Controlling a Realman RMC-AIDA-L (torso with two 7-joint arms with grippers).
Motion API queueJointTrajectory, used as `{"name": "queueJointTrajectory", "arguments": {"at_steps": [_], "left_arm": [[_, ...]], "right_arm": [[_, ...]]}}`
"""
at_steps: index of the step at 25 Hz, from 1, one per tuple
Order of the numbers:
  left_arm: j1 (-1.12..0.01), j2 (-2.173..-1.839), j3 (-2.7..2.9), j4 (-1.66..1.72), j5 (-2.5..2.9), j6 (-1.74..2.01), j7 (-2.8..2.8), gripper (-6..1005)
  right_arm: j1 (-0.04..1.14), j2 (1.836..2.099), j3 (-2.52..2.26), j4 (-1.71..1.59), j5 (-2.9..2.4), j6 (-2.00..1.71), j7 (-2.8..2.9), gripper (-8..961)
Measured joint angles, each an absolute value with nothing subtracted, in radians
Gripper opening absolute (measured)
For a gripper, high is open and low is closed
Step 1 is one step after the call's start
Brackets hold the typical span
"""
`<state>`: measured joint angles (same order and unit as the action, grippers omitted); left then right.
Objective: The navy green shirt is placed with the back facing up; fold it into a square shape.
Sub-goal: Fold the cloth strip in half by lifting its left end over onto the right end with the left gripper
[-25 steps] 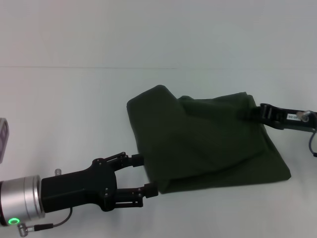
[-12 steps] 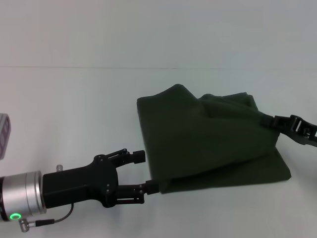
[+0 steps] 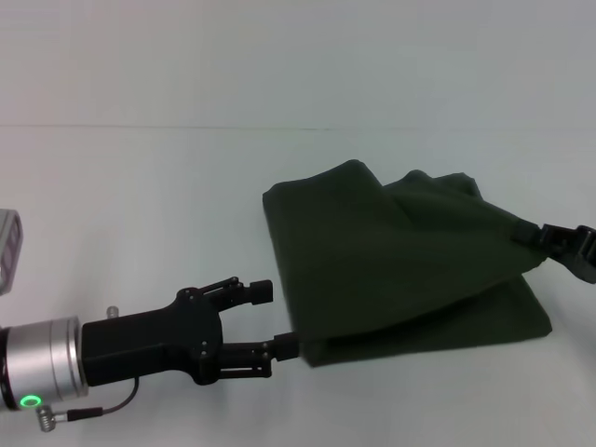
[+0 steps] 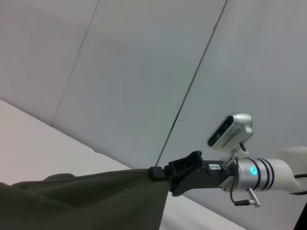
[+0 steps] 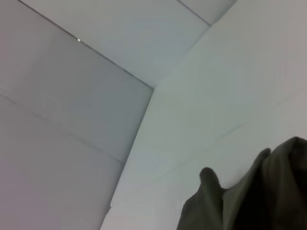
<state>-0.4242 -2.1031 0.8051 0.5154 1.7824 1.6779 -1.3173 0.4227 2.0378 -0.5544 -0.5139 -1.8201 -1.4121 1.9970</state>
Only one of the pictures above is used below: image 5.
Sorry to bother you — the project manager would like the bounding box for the dark green shirt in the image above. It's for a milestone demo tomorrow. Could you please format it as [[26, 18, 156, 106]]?
[[177, 136, 307, 230]]

